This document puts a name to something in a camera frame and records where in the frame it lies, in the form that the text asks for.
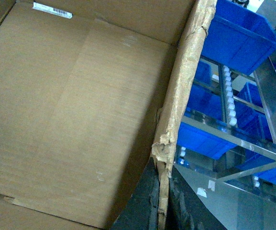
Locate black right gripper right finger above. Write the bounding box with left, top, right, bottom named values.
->
left=168, top=167, right=226, bottom=230

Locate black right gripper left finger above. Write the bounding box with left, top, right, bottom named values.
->
left=112, top=158, right=159, bottom=230

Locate large cardboard box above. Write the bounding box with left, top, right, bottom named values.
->
left=0, top=0, right=217, bottom=230

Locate stainless steel shelf rack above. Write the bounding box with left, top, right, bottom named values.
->
left=173, top=0, right=276, bottom=230

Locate blue plastic bin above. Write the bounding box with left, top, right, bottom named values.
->
left=177, top=84, right=236, bottom=160
left=201, top=0, right=276, bottom=75

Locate blue plastic bin upper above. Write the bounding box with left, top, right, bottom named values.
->
left=201, top=0, right=276, bottom=75

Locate white barcode label strip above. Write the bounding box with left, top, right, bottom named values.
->
left=32, top=1, right=73, bottom=19

